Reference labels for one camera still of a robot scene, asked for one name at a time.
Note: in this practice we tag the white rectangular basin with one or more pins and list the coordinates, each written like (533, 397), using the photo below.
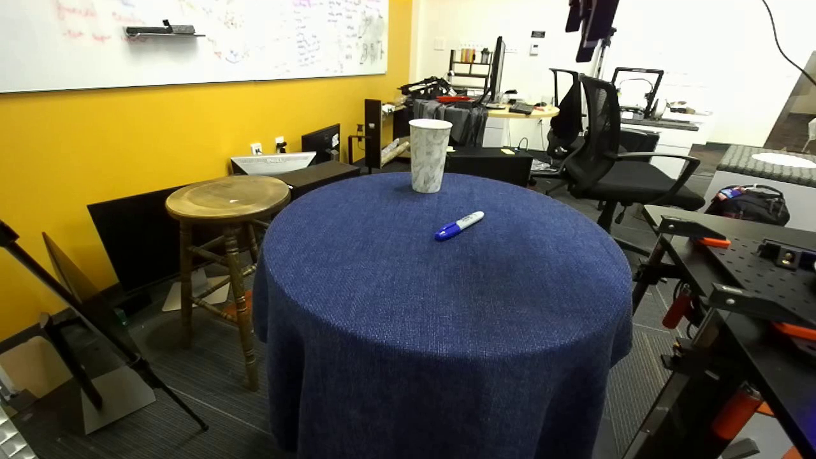
(271, 161)

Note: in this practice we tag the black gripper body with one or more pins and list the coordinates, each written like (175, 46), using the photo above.
(601, 19)

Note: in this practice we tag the black whiteboard eraser holder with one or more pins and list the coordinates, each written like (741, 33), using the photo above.
(162, 32)

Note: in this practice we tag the black tripod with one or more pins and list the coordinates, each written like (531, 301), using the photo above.
(86, 309)

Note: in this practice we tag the blue capped white marker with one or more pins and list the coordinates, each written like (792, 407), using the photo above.
(461, 226)

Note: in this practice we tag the blue round tablecloth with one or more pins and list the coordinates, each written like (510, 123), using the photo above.
(442, 323)

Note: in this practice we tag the low black panel cabinet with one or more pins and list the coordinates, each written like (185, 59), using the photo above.
(137, 239)

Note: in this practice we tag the small wooden shelf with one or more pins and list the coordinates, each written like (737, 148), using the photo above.
(463, 68)

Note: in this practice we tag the black computer monitor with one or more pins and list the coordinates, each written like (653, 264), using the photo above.
(496, 72)

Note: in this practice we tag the round wooden stool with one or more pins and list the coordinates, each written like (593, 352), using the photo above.
(229, 196)

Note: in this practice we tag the black open frame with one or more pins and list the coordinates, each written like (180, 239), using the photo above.
(616, 89)

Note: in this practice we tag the wall whiteboard with writing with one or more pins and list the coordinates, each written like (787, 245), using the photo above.
(213, 42)

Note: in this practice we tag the grey tripod base plate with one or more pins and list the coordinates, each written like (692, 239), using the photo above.
(119, 398)

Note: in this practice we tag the black upright speaker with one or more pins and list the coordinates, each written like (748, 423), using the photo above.
(374, 131)

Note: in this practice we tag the black perforated workbench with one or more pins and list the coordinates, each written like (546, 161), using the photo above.
(767, 282)

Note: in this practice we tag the grey foam mat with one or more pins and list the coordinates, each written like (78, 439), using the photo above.
(767, 161)

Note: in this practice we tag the black high-back office chair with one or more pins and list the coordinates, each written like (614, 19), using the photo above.
(568, 119)

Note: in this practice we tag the white plastic cup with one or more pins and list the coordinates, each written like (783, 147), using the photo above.
(429, 156)

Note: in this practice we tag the black mesh office chair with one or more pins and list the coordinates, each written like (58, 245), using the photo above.
(625, 179)

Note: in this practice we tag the black bag with red trim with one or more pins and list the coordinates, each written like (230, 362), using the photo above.
(753, 205)

